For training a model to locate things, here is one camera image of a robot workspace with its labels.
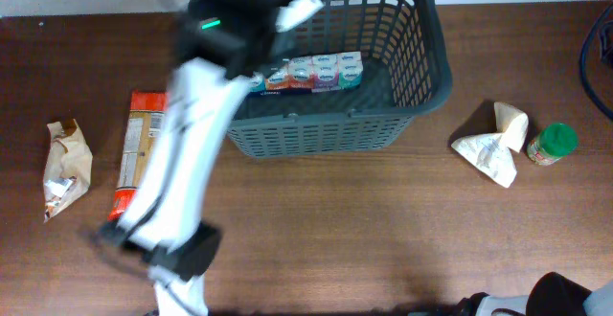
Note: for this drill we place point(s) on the tissue pack multipack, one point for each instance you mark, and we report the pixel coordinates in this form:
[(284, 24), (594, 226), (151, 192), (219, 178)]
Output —
[(311, 74)]

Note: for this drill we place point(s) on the orange spaghetti packet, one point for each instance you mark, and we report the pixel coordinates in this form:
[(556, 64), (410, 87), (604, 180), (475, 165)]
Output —
[(145, 117)]

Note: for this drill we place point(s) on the brown paper bag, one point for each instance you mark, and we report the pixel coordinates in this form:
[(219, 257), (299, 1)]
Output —
[(67, 174)]

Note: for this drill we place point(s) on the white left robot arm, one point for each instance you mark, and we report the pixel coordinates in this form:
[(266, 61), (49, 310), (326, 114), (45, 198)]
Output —
[(220, 47)]

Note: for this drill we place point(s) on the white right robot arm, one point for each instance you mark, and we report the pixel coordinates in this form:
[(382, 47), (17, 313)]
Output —
[(552, 295)]

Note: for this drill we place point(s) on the grey plastic basket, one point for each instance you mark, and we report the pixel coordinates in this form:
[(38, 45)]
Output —
[(406, 74)]

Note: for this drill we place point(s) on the cream crumpled paper bag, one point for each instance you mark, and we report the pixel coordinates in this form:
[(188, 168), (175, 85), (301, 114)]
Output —
[(491, 153)]

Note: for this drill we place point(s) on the green lid jar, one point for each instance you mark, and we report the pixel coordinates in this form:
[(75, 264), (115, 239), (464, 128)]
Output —
[(556, 141)]

